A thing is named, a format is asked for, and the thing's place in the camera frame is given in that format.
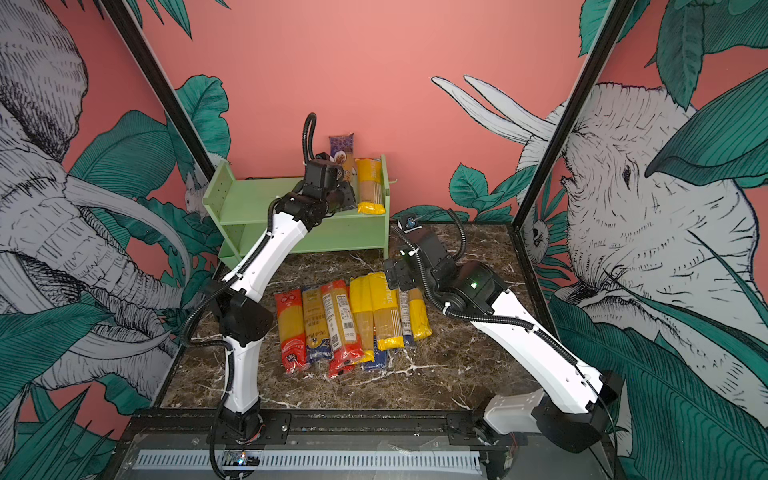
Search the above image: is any blue Ankara spaghetti pack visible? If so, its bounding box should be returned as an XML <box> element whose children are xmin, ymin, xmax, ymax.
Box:
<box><xmin>329</xmin><ymin>133</ymin><xmax>355</xmax><ymax>181</ymax></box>

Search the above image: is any yellow spaghetti pack top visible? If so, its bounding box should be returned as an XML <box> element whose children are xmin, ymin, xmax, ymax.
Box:
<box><xmin>355</xmin><ymin>158</ymin><xmax>386</xmax><ymax>215</ymax></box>

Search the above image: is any red spaghetti pack white label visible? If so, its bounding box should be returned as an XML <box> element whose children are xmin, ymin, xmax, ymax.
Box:
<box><xmin>321</xmin><ymin>280</ymin><xmax>365</xmax><ymax>378</ymax></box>

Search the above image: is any red yellow spaghetti pack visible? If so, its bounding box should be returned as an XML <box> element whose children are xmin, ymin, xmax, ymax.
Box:
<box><xmin>275</xmin><ymin>289</ymin><xmax>309</xmax><ymax>374</ymax></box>

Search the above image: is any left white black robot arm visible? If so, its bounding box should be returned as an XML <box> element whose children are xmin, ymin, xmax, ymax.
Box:
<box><xmin>180</xmin><ymin>155</ymin><xmax>345</xmax><ymax>444</ymax></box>

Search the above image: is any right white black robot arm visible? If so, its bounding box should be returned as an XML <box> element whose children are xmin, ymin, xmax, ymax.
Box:
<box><xmin>384</xmin><ymin>224</ymin><xmax>623</xmax><ymax>453</ymax></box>

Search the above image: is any green wooden two-tier shelf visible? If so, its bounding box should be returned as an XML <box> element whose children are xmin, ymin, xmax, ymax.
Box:
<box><xmin>202</xmin><ymin>161</ymin><xmax>389</xmax><ymax>268</ymax></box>

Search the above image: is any yellow spaghetti pack white label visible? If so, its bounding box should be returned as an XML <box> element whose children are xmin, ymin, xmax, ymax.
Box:
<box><xmin>398</xmin><ymin>288</ymin><xmax>433</xmax><ymax>344</ymax></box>

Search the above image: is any yellow spaghetti pack barcode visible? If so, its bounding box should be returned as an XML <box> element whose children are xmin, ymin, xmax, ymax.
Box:
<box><xmin>349</xmin><ymin>276</ymin><xmax>375</xmax><ymax>364</ymax></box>

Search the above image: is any yellow Pastatime spaghetti pack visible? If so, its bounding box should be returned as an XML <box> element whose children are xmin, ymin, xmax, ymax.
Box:
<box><xmin>367</xmin><ymin>272</ymin><xmax>405</xmax><ymax>351</ymax></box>

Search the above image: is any blue spaghetti pack underneath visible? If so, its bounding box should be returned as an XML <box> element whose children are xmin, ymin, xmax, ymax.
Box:
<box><xmin>362</xmin><ymin>349</ymin><xmax>389</xmax><ymax>372</ymax></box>

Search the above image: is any blue yellow spaghetti pack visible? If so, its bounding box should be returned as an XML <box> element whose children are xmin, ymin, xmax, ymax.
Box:
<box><xmin>302</xmin><ymin>288</ymin><xmax>333</xmax><ymax>364</ymax></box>

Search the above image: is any white perforated strip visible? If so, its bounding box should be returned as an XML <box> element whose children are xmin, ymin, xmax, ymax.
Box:
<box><xmin>132</xmin><ymin>449</ymin><xmax>483</xmax><ymax>475</ymax></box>

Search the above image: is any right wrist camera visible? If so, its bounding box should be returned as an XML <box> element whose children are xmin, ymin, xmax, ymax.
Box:
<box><xmin>399</xmin><ymin>216</ymin><xmax>421</xmax><ymax>233</ymax></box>

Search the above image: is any right black frame post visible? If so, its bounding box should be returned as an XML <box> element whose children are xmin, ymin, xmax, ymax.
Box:
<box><xmin>512</xmin><ymin>0</ymin><xmax>635</xmax><ymax>233</ymax></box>

